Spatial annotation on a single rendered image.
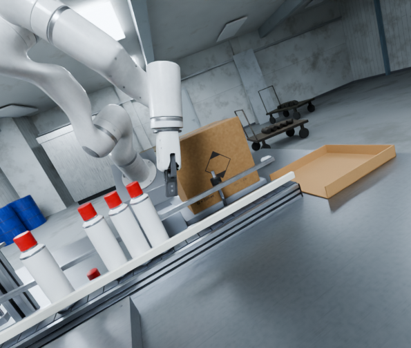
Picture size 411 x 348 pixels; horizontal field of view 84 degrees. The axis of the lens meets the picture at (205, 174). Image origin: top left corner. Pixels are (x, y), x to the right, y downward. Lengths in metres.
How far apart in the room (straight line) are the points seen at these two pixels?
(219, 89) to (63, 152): 5.45
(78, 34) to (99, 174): 6.85
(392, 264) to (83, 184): 7.40
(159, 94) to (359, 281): 0.54
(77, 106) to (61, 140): 6.68
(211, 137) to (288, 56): 9.20
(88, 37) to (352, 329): 0.71
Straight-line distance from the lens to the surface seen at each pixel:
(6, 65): 0.81
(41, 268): 0.66
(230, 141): 0.86
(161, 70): 0.59
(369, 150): 0.98
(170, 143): 0.56
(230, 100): 8.83
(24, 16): 0.68
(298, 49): 10.20
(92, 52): 0.61
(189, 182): 0.82
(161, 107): 0.57
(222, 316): 0.50
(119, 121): 0.98
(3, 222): 7.25
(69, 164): 7.58
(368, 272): 0.51
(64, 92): 0.87
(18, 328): 0.72
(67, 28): 0.64
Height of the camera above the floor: 1.18
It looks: 15 degrees down
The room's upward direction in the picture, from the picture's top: 22 degrees counter-clockwise
